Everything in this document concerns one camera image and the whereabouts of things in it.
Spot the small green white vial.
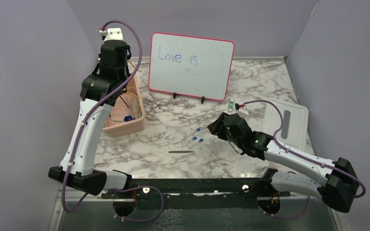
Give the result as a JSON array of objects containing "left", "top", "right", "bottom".
[{"left": 228, "top": 99, "right": 235, "bottom": 112}]

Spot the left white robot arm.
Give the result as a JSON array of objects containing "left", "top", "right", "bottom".
[{"left": 48, "top": 40, "right": 132, "bottom": 195}]

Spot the black metal rod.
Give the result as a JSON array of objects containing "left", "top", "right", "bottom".
[{"left": 168, "top": 150, "right": 195, "bottom": 154}]

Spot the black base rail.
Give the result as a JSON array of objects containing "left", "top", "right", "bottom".
[{"left": 101, "top": 178, "right": 290, "bottom": 210}]

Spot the pink plastic bin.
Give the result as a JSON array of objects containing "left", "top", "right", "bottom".
[{"left": 103, "top": 77, "right": 145, "bottom": 138}]

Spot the pink framed whiteboard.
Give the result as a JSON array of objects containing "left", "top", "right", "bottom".
[{"left": 148, "top": 32, "right": 235, "bottom": 101}]

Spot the white plastic bin lid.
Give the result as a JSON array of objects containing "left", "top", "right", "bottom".
[{"left": 261, "top": 99, "right": 309, "bottom": 151}]

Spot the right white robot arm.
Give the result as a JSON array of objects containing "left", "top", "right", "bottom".
[{"left": 207, "top": 113, "right": 361, "bottom": 213}]

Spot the graduated cylinder blue base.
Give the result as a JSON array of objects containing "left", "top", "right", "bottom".
[{"left": 123, "top": 115, "right": 133, "bottom": 122}]

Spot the yellow rubber tube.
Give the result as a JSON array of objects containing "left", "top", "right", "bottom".
[{"left": 120, "top": 91, "right": 140, "bottom": 105}]

